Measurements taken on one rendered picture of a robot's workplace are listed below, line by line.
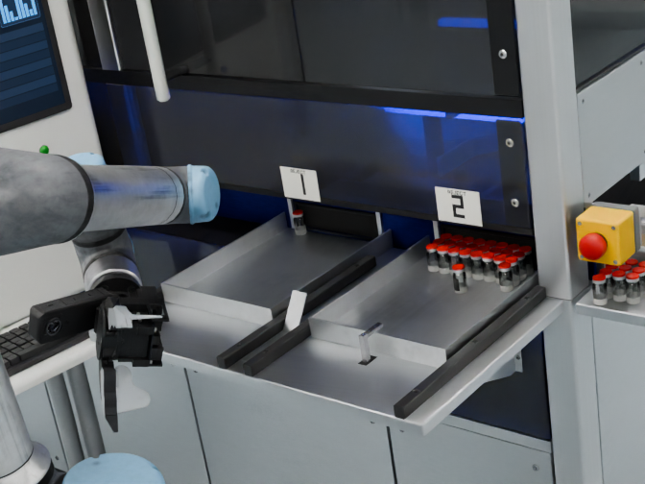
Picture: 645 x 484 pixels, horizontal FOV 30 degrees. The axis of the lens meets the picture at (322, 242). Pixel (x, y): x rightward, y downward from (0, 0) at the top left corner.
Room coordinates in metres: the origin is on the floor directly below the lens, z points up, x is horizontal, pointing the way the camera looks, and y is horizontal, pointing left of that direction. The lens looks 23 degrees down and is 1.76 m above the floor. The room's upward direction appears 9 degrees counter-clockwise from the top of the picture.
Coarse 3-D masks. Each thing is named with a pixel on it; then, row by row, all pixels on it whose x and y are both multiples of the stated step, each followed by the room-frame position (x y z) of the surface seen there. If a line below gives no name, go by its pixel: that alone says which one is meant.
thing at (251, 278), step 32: (224, 256) 2.06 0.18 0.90; (256, 256) 2.08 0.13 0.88; (288, 256) 2.05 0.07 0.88; (320, 256) 2.03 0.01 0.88; (352, 256) 1.94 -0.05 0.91; (192, 288) 1.98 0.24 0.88; (224, 288) 1.96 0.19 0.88; (256, 288) 1.94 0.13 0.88; (288, 288) 1.91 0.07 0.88; (256, 320) 1.80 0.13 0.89
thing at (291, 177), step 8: (280, 168) 2.08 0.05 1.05; (288, 168) 2.07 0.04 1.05; (296, 168) 2.06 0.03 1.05; (288, 176) 2.07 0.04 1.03; (296, 176) 2.06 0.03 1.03; (304, 176) 2.04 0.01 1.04; (312, 176) 2.03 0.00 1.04; (288, 184) 2.07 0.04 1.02; (296, 184) 2.06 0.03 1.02; (304, 184) 2.05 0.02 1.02; (312, 184) 2.03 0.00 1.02; (288, 192) 2.07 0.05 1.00; (296, 192) 2.06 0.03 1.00; (312, 192) 2.04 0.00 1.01; (312, 200) 2.04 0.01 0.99; (320, 200) 2.03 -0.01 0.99
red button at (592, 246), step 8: (592, 232) 1.65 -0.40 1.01; (584, 240) 1.64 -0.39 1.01; (592, 240) 1.63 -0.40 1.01; (600, 240) 1.63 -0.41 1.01; (584, 248) 1.64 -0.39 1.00; (592, 248) 1.63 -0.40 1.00; (600, 248) 1.62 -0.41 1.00; (584, 256) 1.64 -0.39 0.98; (592, 256) 1.63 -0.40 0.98; (600, 256) 1.63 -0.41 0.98
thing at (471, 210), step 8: (440, 192) 1.85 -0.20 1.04; (448, 192) 1.84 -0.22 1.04; (456, 192) 1.83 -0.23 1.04; (464, 192) 1.82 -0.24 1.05; (472, 192) 1.80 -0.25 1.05; (440, 200) 1.85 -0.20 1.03; (448, 200) 1.84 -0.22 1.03; (456, 200) 1.83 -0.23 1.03; (464, 200) 1.82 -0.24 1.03; (472, 200) 1.81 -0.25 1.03; (440, 208) 1.85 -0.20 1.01; (448, 208) 1.84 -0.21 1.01; (456, 208) 1.83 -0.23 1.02; (464, 208) 1.82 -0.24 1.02; (472, 208) 1.81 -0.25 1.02; (480, 208) 1.80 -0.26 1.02; (440, 216) 1.85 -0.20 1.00; (448, 216) 1.84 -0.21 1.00; (472, 216) 1.81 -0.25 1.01; (480, 216) 1.80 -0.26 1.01; (472, 224) 1.81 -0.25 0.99; (480, 224) 1.80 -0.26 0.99
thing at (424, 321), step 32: (416, 256) 1.94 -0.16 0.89; (352, 288) 1.80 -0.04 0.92; (384, 288) 1.85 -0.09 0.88; (416, 288) 1.83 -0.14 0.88; (448, 288) 1.81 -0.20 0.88; (480, 288) 1.79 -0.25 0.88; (320, 320) 1.71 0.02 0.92; (352, 320) 1.75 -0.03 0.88; (384, 320) 1.73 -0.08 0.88; (416, 320) 1.72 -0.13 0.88; (448, 320) 1.70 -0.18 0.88; (480, 320) 1.62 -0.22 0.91; (384, 352) 1.62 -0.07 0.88; (416, 352) 1.58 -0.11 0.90; (448, 352) 1.55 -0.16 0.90
